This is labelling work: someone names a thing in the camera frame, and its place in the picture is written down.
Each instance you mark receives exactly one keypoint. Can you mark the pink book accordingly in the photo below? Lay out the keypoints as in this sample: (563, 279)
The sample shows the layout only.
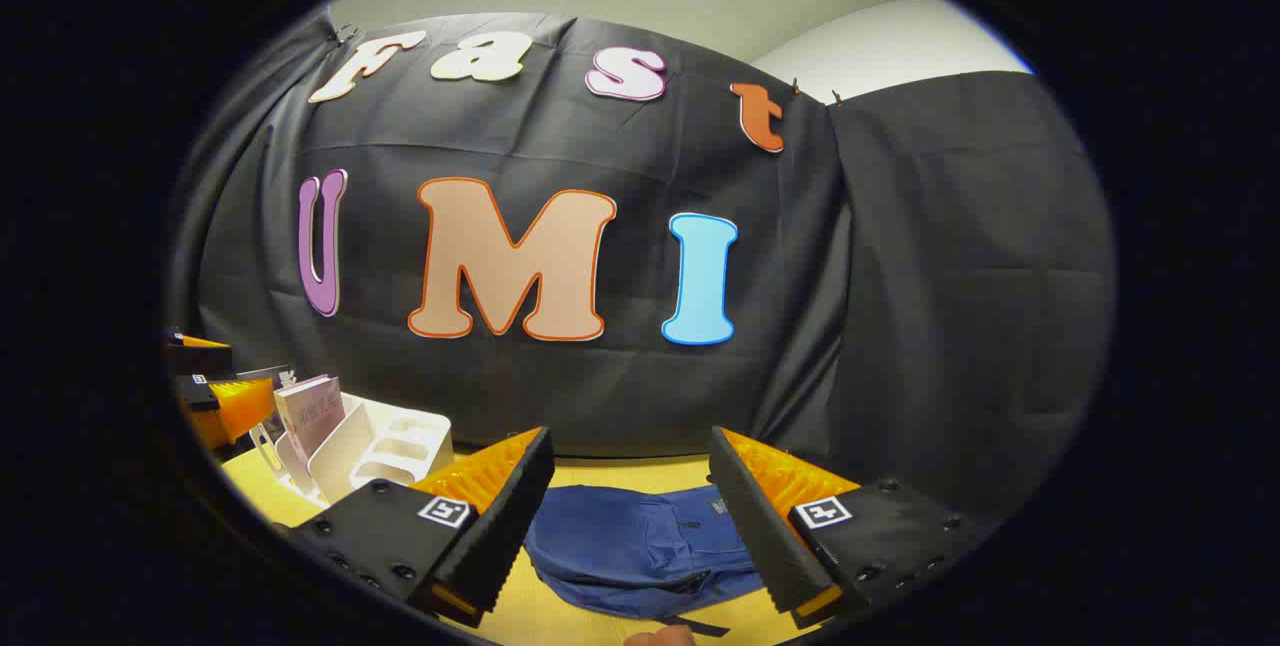
(312, 416)

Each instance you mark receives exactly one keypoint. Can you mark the black backdrop cloth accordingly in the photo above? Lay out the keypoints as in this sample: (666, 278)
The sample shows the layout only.
(600, 396)

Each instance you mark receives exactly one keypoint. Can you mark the white plastic bookshelf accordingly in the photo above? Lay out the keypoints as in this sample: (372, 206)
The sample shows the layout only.
(385, 446)

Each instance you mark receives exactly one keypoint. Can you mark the blue schoolbag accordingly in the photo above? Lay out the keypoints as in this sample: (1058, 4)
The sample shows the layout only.
(630, 546)

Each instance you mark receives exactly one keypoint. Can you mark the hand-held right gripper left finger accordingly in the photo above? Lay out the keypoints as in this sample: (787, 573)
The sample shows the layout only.
(510, 526)

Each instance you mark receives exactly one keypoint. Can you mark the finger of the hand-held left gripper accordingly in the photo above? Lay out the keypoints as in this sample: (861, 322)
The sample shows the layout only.
(198, 358)
(235, 406)

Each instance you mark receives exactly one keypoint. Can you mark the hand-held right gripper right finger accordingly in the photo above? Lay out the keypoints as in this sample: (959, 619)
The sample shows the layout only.
(755, 536)

